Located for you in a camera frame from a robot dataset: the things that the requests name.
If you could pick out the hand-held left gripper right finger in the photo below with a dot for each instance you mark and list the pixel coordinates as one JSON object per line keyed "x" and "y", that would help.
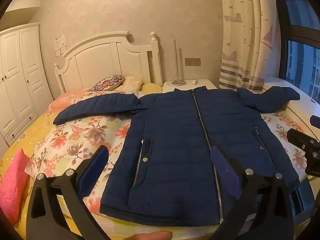
{"x": 223, "y": 170}

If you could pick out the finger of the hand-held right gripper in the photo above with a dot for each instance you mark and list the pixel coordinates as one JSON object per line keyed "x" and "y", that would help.
{"x": 315, "y": 120}
{"x": 298, "y": 137}

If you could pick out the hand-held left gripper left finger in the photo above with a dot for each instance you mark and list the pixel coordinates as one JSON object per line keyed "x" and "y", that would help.
{"x": 93, "y": 170}

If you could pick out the navy blue puffer jacket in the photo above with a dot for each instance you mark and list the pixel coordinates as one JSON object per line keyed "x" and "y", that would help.
{"x": 175, "y": 130}

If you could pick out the person's left hand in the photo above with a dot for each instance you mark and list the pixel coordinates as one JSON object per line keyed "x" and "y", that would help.
{"x": 150, "y": 236}

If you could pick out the white desk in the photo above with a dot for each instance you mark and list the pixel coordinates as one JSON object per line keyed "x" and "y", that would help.
{"x": 308, "y": 105}

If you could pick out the floral quilt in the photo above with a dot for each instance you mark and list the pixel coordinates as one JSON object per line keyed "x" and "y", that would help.
{"x": 82, "y": 135}

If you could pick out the dark framed window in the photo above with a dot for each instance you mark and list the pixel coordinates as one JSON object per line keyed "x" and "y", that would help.
{"x": 303, "y": 60}

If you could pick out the yellow bed sheet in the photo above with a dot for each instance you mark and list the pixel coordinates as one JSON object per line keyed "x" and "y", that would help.
{"x": 37, "y": 125}

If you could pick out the orange pink pillow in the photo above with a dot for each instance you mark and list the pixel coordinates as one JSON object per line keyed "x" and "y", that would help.
{"x": 67, "y": 98}

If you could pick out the pink fuzzy pillow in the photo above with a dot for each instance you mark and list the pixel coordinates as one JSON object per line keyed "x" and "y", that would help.
{"x": 12, "y": 187}

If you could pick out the white nightstand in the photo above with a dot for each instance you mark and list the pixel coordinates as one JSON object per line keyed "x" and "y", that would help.
{"x": 207, "y": 83}

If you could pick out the round patterned cushion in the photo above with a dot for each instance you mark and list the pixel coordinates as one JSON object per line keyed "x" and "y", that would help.
{"x": 107, "y": 83}

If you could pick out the white charger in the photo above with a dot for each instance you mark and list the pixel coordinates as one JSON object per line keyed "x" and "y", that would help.
{"x": 195, "y": 81}

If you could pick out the beige floral pillow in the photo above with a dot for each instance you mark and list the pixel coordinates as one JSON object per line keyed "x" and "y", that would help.
{"x": 132, "y": 82}

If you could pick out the yellow pillow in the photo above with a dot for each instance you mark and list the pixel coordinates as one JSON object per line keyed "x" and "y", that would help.
{"x": 150, "y": 88}

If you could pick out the white desk lamp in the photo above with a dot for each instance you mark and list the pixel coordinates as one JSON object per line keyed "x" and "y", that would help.
{"x": 176, "y": 81}

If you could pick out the sailboat print curtain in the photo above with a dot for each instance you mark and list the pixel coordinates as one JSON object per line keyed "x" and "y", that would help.
{"x": 242, "y": 42}

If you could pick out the white wooden headboard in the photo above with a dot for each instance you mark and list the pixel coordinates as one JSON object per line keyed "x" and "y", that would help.
{"x": 100, "y": 57}

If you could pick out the white wardrobe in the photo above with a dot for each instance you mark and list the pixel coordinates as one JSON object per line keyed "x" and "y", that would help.
{"x": 17, "y": 80}

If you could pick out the gold wall socket plate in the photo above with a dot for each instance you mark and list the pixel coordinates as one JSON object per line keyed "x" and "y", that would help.
{"x": 192, "y": 62}

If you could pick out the white wall switch panel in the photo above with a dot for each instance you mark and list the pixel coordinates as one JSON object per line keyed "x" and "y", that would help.
{"x": 61, "y": 51}

